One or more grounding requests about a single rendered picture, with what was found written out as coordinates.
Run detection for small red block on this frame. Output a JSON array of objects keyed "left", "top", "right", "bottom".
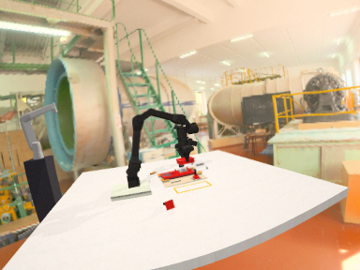
[{"left": 163, "top": 199, "right": 174, "bottom": 210}]

